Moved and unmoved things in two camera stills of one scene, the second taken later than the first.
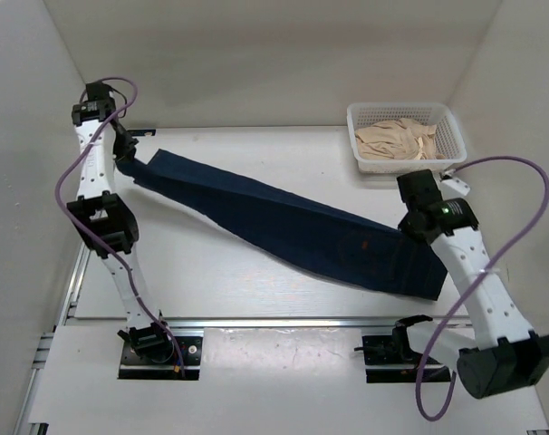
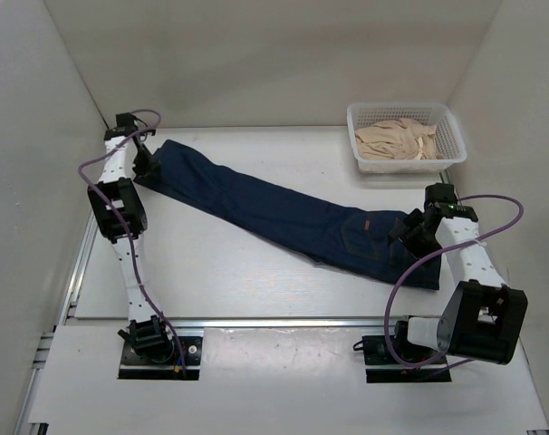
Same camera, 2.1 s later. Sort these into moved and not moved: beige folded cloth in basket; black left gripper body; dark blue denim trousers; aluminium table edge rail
Moved: black left gripper body; dark blue denim trousers
Not moved: aluminium table edge rail; beige folded cloth in basket
